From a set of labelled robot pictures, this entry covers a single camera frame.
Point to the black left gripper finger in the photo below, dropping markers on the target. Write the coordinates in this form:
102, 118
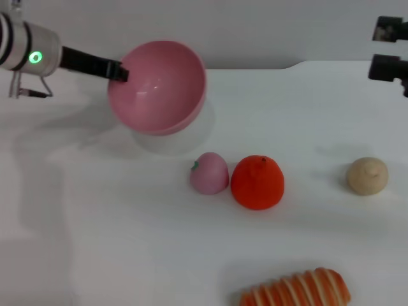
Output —
119, 71

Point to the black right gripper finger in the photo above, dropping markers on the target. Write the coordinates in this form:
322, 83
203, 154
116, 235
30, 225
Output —
390, 28
387, 68

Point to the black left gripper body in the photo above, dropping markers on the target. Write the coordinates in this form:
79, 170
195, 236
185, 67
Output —
86, 62

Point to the pink plastic bowl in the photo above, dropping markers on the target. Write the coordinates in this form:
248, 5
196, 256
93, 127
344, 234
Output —
159, 92

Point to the pink toy peach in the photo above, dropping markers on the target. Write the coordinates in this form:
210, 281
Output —
208, 173

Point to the beige toy mushroom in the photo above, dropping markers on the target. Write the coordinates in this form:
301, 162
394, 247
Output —
366, 177

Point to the red orange toy fruit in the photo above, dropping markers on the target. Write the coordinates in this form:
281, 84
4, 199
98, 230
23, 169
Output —
258, 185

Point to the orange white striped toy bread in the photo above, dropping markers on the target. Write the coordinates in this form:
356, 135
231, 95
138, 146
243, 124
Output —
296, 287

